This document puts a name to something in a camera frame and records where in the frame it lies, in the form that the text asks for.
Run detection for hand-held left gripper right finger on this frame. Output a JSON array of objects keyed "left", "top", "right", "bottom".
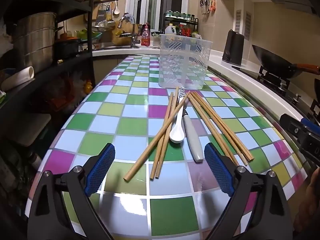
[{"left": 204, "top": 142, "right": 293, "bottom": 240}]

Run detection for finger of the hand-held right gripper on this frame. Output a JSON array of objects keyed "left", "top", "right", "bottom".
[
  {"left": 279, "top": 113, "right": 307, "bottom": 138},
  {"left": 301, "top": 118, "right": 320, "bottom": 130}
]

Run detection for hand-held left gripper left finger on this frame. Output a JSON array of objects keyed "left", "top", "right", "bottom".
[{"left": 26, "top": 142, "right": 116, "bottom": 240}]

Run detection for grey-handled fork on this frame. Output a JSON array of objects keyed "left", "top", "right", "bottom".
[{"left": 182, "top": 107, "right": 204, "bottom": 163}]

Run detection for white spoon striped handle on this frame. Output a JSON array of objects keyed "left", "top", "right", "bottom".
[{"left": 169, "top": 87, "right": 186, "bottom": 144}]

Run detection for clear plastic utensil holder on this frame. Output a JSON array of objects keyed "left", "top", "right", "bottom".
[{"left": 159, "top": 33, "right": 213, "bottom": 90}]

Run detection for person's right hand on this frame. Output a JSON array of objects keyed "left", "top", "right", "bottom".
[{"left": 294, "top": 167, "right": 320, "bottom": 234}]

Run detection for black burner grate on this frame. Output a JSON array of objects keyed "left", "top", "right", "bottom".
[{"left": 259, "top": 66, "right": 292, "bottom": 90}]

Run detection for black gas stove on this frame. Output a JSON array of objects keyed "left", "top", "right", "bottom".
[{"left": 231, "top": 65, "right": 320, "bottom": 125}]

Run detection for white plastic board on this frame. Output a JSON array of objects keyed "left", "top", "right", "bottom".
[{"left": 14, "top": 114, "right": 52, "bottom": 147}]

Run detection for red plastic bag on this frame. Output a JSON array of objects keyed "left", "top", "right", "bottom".
[{"left": 40, "top": 76, "right": 75, "bottom": 110}]

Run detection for white plastic bag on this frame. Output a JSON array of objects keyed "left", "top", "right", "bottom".
[{"left": 67, "top": 71, "right": 87, "bottom": 95}]

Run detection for black electric kettle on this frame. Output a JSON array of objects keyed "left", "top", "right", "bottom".
[{"left": 222, "top": 29, "right": 245, "bottom": 67}]

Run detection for white roll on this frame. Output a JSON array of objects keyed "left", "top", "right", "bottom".
[{"left": 1, "top": 66, "right": 35, "bottom": 92}]

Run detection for steel sink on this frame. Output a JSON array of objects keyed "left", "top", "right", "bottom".
[{"left": 100, "top": 44, "right": 160, "bottom": 51}]

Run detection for black pot orange lid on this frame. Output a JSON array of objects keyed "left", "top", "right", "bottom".
[{"left": 54, "top": 36, "right": 80, "bottom": 59}]

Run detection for green plastic basin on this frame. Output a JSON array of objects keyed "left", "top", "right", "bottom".
[{"left": 75, "top": 29, "right": 103, "bottom": 43}]

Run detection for steel faucet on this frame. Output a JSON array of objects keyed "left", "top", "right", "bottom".
[{"left": 117, "top": 16, "right": 140, "bottom": 48}]

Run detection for black metal shelf rack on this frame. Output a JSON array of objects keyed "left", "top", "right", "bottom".
[{"left": 0, "top": 0, "right": 95, "bottom": 155}]

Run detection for red dish soap bottle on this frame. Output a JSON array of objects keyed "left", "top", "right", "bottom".
[{"left": 141, "top": 23, "right": 151, "bottom": 47}]

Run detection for steel strainer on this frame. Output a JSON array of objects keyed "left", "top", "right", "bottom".
[{"left": 94, "top": 20, "right": 112, "bottom": 33}]

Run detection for large steel stockpot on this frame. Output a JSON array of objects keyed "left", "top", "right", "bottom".
[{"left": 11, "top": 12, "right": 58, "bottom": 74}]

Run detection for row of sauce bottles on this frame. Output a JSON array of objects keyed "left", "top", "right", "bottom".
[{"left": 177, "top": 23, "right": 202, "bottom": 38}]

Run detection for hanging kitchen tools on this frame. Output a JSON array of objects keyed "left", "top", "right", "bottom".
[{"left": 200, "top": 0, "right": 217, "bottom": 15}]

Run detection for black spice rack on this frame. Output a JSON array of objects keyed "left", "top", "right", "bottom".
[{"left": 164, "top": 15, "right": 199, "bottom": 39}]

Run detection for steel grater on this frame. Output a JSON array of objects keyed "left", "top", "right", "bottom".
[{"left": 97, "top": 4, "right": 107, "bottom": 22}]

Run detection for row of green-lid spice jars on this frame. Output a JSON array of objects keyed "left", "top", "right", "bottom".
[{"left": 165, "top": 10, "right": 195, "bottom": 20}]

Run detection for white framed window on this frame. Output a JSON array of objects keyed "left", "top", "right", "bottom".
[{"left": 126, "top": 0, "right": 184, "bottom": 34}]

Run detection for black wok wooden handle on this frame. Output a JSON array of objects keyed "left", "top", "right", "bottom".
[{"left": 251, "top": 44, "right": 320, "bottom": 79}]

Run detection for white wall vent grille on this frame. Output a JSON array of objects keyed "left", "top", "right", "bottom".
[
  {"left": 235, "top": 10, "right": 242, "bottom": 33},
  {"left": 245, "top": 12, "right": 252, "bottom": 40}
]

